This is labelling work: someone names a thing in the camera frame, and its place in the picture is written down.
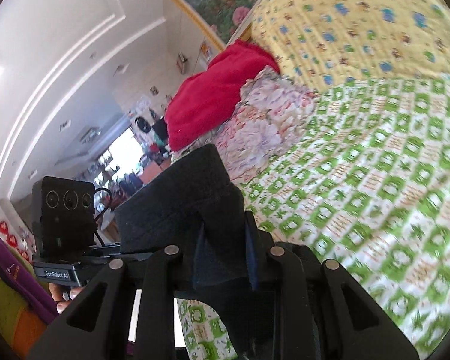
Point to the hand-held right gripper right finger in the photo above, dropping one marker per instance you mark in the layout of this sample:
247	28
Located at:
252	258

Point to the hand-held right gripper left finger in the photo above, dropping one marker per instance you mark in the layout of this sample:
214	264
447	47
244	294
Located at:
201	258

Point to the black pants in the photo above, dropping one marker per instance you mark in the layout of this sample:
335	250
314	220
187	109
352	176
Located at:
180	202

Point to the person's left forearm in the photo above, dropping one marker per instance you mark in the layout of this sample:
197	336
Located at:
15	270

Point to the person's left hand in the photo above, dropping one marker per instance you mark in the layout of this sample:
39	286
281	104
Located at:
58	297

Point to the bright window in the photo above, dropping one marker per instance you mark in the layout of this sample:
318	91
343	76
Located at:
125	150

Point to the orange green striped clothing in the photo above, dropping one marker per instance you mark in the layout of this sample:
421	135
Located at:
15	318

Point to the pink floral cloth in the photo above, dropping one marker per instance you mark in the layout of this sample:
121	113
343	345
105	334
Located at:
270	120

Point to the green checked bed sheet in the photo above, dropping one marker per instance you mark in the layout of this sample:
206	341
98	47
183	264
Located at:
378	195

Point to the red cloth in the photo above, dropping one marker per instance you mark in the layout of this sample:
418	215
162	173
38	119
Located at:
210	93

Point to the yellow printed quilt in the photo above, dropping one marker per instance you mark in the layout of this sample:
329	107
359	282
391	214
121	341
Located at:
360	26

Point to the red heart wall decoration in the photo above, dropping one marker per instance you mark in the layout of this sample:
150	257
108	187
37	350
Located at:
11	234

